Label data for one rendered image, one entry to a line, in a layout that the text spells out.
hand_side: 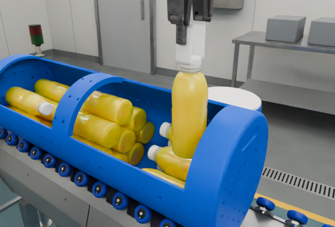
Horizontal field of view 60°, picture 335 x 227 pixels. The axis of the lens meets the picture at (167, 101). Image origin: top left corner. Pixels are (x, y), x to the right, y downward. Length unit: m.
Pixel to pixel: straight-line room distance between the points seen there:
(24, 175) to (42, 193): 0.11
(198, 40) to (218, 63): 3.78
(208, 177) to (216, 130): 0.09
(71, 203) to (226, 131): 0.55
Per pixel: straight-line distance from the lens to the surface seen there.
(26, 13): 6.29
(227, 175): 0.53
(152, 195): 0.62
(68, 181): 0.93
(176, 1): 0.47
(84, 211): 0.90
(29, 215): 1.42
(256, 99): 1.21
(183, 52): 0.51
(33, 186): 1.08
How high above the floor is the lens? 1.47
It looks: 23 degrees down
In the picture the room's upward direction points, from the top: straight up
